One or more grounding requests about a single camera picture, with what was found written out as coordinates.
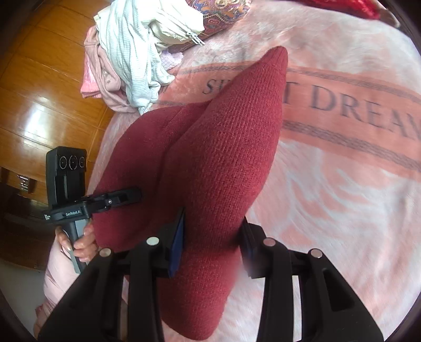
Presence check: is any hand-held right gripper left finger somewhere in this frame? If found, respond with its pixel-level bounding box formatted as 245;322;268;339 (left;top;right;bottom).
38;207;186;342

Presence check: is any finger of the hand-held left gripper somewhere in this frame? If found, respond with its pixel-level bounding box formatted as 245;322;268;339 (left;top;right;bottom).
81;187;143;212

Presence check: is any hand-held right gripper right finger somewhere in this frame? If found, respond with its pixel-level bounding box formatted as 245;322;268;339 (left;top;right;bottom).
238;220;384;342

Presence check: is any dark red knit sweater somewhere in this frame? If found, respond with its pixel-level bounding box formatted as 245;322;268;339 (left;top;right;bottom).
94;46;289;341

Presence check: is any person's left forearm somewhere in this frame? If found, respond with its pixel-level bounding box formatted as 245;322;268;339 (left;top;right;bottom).
34;245;87;329

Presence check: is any person's left hand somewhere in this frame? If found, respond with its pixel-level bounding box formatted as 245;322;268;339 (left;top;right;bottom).
55;224;100;264

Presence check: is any dark wooden cabinet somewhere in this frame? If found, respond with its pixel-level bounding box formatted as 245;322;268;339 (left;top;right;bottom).
0;166;56;270

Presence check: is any pink printed bed blanket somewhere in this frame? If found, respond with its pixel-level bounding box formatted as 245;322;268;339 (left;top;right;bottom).
43;0;421;342

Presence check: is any pale pink garment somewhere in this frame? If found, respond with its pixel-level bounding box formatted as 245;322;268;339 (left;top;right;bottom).
81;26;139;114

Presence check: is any lilac quilted cloth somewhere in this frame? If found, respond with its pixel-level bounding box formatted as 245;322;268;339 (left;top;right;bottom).
161;49;184;71

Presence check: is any white ribbed garment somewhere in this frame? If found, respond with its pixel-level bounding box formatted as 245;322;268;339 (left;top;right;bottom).
97;0;176;115

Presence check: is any cream zippered garment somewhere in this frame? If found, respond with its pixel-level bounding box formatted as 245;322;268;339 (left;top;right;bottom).
148;7;206;50

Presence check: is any purple floral patterned pillow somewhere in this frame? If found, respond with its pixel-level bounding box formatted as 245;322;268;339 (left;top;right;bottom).
168;0;254;55

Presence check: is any red satin cloth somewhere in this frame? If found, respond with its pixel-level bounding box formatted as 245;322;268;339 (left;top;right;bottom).
307;0;400;28

